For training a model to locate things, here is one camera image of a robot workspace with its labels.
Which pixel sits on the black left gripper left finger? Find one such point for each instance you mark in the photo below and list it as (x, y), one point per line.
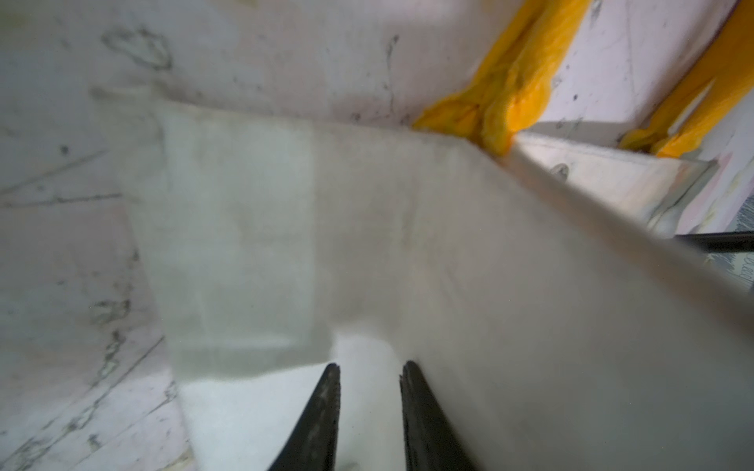
(313, 442)

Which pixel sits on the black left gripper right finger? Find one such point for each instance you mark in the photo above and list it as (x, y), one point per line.
(429, 440)

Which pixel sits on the yellow-handled cartoon canvas bag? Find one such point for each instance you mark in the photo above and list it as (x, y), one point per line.
(288, 217)

